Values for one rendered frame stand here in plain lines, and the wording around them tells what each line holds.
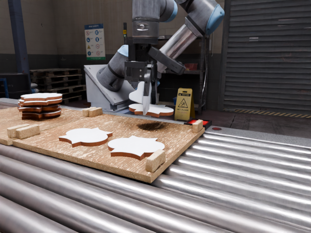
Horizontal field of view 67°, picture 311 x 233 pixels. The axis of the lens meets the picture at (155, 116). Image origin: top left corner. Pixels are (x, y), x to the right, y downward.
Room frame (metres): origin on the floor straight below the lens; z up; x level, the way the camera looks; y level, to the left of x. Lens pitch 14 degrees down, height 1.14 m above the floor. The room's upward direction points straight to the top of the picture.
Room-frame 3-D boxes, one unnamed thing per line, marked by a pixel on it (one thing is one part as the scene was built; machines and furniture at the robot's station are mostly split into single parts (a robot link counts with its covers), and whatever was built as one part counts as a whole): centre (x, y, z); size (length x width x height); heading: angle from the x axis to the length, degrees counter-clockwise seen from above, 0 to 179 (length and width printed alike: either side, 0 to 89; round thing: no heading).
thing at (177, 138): (0.63, 0.11, 0.93); 0.41 x 0.35 x 0.02; 62
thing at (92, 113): (0.84, 0.22, 0.95); 0.06 x 0.02 x 0.03; 152
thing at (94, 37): (6.42, 1.60, 1.55); 0.61 x 0.02 x 0.91; 67
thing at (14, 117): (0.83, 0.48, 0.93); 0.41 x 0.35 x 0.02; 61
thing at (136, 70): (0.69, 0.04, 1.13); 0.09 x 0.08 x 0.12; 78
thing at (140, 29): (0.69, 0.03, 1.21); 0.08 x 0.08 x 0.05
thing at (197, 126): (0.66, -0.13, 0.95); 0.06 x 0.02 x 0.03; 152
